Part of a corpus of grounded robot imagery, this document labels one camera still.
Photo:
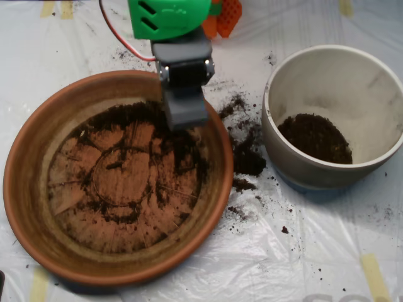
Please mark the terracotta clay bowl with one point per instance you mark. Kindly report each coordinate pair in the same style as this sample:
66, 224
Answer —
28, 204

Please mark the white ceramic pot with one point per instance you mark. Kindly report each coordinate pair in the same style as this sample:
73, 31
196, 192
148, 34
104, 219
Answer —
315, 176

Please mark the clear plastic cover sheet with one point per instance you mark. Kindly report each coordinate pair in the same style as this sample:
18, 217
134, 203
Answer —
315, 251

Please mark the dark soil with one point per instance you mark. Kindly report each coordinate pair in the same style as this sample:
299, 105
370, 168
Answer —
151, 116
315, 141

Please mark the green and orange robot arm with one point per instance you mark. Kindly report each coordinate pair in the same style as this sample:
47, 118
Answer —
170, 19

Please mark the spilled dark soil patch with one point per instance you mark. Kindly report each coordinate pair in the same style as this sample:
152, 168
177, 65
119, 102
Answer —
248, 163

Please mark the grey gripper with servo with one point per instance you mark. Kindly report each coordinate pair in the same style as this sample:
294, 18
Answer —
184, 73

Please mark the small dark brown crumb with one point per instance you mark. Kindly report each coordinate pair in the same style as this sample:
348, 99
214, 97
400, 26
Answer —
285, 229

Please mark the beige masking tape strip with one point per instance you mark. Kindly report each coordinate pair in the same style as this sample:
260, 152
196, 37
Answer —
47, 9
39, 286
67, 11
374, 277
345, 7

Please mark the dark brown object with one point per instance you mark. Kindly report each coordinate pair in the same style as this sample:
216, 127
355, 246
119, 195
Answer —
2, 283

